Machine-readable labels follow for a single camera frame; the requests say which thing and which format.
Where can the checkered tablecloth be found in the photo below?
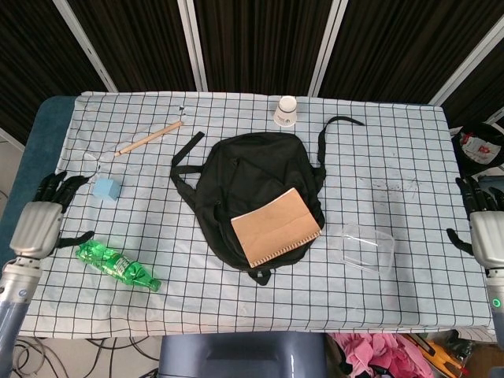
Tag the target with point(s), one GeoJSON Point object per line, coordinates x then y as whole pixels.
{"type": "Point", "coordinates": [236, 315]}

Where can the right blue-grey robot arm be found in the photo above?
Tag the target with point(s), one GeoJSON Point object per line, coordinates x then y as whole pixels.
{"type": "Point", "coordinates": [497, 291]}

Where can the yellow tool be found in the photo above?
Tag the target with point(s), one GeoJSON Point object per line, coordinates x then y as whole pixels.
{"type": "Point", "coordinates": [441, 354]}

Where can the clear plastic container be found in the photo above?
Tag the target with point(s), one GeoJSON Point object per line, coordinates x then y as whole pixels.
{"type": "Point", "coordinates": [368, 248]}

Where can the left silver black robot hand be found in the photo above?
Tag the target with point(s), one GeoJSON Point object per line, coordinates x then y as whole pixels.
{"type": "Point", "coordinates": [35, 228]}

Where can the light blue foam block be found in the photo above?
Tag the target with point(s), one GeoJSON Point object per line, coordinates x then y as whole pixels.
{"type": "Point", "coordinates": [105, 190]}

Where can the black bag with red print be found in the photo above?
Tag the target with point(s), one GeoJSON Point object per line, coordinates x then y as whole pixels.
{"type": "Point", "coordinates": [478, 149]}

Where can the brown spiral notebook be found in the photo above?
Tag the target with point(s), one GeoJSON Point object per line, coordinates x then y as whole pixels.
{"type": "Point", "coordinates": [275, 226]}

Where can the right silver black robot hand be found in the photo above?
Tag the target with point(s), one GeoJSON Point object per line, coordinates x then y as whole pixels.
{"type": "Point", "coordinates": [488, 236]}

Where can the green plastic bottle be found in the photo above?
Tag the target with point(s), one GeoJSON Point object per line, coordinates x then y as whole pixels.
{"type": "Point", "coordinates": [118, 264]}

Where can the blue-grey robot torso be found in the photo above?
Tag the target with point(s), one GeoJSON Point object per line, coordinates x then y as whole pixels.
{"type": "Point", "coordinates": [236, 354]}

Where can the white paper cup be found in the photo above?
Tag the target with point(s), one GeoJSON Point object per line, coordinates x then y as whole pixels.
{"type": "Point", "coordinates": [284, 112]}

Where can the teal padded table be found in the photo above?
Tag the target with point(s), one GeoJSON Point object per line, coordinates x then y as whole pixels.
{"type": "Point", "coordinates": [31, 157]}

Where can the pink cloth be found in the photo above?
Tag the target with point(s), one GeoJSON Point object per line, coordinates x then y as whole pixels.
{"type": "Point", "coordinates": [374, 354]}

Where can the black folding partition screen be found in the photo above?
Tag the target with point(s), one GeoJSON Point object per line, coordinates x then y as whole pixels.
{"type": "Point", "coordinates": [256, 39]}

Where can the black backpack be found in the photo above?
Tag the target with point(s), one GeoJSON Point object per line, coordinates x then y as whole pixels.
{"type": "Point", "coordinates": [244, 169]}

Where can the wooden stick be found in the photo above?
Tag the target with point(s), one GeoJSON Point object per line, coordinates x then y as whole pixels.
{"type": "Point", "coordinates": [149, 138]}

